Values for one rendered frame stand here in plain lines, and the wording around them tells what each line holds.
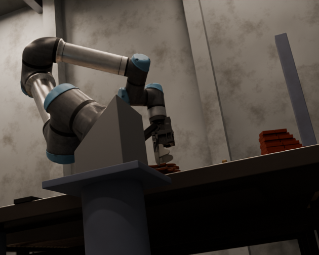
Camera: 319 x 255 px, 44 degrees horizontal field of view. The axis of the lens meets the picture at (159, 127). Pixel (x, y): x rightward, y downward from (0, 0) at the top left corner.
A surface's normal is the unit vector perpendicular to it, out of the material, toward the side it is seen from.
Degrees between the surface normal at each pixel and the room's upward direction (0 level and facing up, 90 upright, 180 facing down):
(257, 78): 90
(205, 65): 90
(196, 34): 90
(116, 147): 90
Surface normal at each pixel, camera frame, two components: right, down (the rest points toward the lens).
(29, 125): -0.32, -0.28
